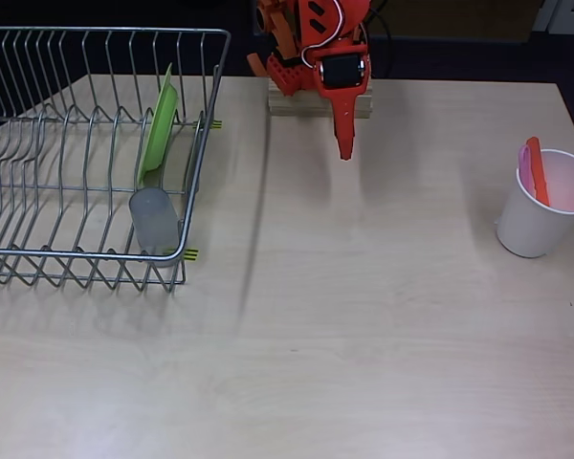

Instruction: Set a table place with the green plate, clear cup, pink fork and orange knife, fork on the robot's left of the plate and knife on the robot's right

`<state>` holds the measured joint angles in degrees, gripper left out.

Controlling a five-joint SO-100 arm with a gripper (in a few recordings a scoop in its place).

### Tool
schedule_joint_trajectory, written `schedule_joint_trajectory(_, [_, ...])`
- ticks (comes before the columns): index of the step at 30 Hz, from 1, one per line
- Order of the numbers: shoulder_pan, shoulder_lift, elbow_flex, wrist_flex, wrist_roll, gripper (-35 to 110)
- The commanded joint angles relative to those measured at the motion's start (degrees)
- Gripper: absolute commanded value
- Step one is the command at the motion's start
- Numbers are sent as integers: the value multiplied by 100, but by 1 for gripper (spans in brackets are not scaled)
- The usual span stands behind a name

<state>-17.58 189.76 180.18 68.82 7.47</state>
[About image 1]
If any translucent grey plastic cup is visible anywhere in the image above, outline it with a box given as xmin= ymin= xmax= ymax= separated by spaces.
xmin=127 ymin=186 xmax=181 ymax=267

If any white servo cable loop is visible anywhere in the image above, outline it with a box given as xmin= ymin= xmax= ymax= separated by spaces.
xmin=299 ymin=0 xmax=345 ymax=68

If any black power cable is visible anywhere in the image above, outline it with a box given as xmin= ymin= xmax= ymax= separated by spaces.
xmin=365 ymin=4 xmax=394 ymax=80

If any orange plastic knife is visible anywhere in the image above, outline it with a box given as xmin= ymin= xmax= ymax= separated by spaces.
xmin=525 ymin=136 xmax=551 ymax=208

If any orange table clamp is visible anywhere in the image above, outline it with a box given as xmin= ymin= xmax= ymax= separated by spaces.
xmin=246 ymin=0 xmax=293 ymax=78

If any green plastic plate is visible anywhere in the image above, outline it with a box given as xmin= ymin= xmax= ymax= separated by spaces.
xmin=137 ymin=61 xmax=181 ymax=190

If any metal wire dish rack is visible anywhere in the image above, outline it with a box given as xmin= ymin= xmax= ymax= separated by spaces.
xmin=0 ymin=26 xmax=233 ymax=294

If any pink plastic fork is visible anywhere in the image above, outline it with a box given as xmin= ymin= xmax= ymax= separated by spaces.
xmin=518 ymin=143 xmax=535 ymax=192

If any wooden base block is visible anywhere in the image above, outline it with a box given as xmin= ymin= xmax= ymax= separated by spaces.
xmin=267 ymin=76 xmax=375 ymax=120

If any white paper cup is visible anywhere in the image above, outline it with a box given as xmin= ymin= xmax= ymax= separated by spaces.
xmin=496 ymin=148 xmax=574 ymax=259

